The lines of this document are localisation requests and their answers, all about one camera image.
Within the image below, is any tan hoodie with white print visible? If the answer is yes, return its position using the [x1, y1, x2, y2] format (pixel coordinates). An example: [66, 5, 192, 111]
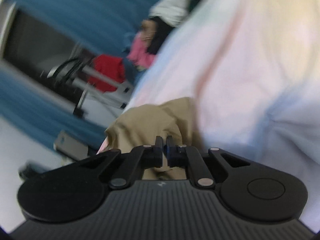
[103, 96, 203, 181]

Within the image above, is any red garment on tripod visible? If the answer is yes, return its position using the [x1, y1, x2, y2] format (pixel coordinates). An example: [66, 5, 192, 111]
[88, 54, 125, 93]

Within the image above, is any pink garment in pile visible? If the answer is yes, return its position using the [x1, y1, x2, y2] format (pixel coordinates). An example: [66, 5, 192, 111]
[127, 32, 156, 69]

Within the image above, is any black garment in pile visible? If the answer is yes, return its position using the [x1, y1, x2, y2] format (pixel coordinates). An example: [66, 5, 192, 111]
[147, 16, 175, 55]

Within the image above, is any pastel tie-dye bed duvet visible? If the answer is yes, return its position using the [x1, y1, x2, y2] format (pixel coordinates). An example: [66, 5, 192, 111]
[126, 0, 319, 231]

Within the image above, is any blue curtain left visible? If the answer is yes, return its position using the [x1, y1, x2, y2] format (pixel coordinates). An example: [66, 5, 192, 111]
[1, 62, 105, 149]

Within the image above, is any blue curtain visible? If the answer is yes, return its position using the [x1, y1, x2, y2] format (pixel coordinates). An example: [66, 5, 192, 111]
[1, 62, 105, 149]
[12, 0, 159, 57]

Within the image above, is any white garment in pile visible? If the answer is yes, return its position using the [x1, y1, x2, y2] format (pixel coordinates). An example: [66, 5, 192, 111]
[148, 0, 191, 28]

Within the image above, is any blue curtain right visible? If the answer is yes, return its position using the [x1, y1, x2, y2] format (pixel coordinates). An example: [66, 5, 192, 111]
[12, 0, 159, 57]

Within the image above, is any dark window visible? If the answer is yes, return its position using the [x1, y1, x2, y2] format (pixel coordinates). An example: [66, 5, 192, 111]
[3, 10, 94, 103]

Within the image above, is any silver camera tripod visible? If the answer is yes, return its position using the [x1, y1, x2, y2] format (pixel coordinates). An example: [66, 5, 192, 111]
[47, 57, 133, 118]

